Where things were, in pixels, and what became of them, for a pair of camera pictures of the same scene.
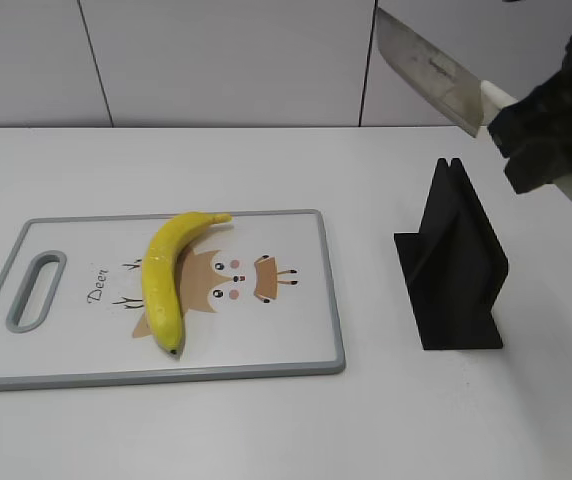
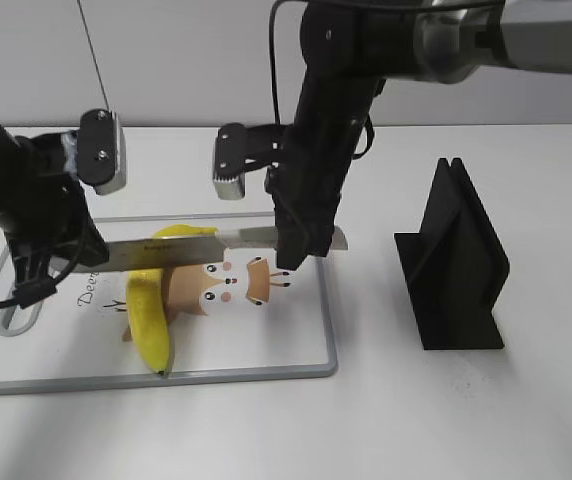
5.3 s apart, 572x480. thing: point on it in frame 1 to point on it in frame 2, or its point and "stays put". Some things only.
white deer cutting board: [257, 297] stays put
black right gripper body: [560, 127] to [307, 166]
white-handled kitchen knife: [460, 98] to [198, 249]
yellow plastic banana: [159, 274] to [145, 302]
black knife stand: [453, 265] stays put
